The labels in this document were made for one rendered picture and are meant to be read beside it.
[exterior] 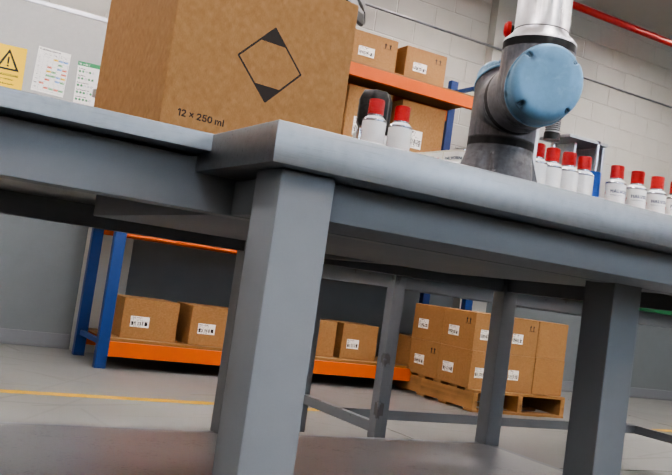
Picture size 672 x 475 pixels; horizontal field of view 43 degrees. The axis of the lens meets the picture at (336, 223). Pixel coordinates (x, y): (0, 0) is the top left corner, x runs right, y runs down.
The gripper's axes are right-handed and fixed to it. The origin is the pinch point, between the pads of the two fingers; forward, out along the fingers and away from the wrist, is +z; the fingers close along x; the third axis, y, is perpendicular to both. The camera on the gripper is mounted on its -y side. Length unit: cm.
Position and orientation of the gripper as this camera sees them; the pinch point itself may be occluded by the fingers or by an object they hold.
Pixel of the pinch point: (363, 16)
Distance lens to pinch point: 145.8
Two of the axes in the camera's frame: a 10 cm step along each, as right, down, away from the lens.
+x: -4.1, 5.3, -7.4
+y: -8.0, 1.8, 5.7
